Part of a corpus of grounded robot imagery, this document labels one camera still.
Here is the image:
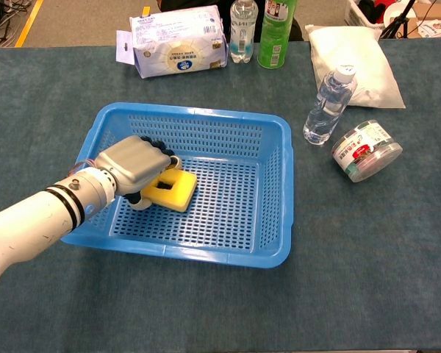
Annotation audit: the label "dark clothed person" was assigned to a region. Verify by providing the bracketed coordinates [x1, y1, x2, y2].
[157, 0, 303, 43]

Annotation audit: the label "clear round container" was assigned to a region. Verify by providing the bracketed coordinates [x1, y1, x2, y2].
[331, 119, 404, 184]

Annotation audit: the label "brown cardboard box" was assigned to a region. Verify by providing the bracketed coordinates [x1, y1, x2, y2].
[407, 2, 441, 38]

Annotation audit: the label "blue perforated plastic basket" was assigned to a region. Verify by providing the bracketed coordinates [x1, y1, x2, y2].
[61, 101, 296, 269]

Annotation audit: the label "white plastic crate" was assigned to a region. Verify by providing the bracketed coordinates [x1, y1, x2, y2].
[344, 0, 387, 29]

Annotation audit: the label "small clear water bottle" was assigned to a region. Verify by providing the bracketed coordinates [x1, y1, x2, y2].
[303, 65, 358, 146]

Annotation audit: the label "long yellow floor tape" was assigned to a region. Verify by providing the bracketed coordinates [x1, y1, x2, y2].
[14, 0, 44, 48]

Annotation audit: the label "lavender wet wipes pack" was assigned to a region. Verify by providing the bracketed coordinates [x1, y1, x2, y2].
[115, 5, 229, 79]

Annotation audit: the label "black tripod stand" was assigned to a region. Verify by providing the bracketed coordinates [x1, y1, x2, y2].
[380, 0, 417, 40]

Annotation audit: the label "white powder-filled plastic bag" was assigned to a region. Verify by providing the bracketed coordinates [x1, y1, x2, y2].
[304, 24, 406, 110]

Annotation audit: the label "yellow sponge with rectangular hole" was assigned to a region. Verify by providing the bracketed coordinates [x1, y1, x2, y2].
[141, 169, 198, 213]

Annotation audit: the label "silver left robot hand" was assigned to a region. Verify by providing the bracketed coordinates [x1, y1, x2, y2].
[94, 135, 183, 211]

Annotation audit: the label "black floor cables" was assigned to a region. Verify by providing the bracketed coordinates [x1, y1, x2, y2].
[0, 0, 33, 47]

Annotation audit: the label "green cylindrical can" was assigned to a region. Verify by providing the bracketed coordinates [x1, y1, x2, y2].
[257, 0, 298, 70]

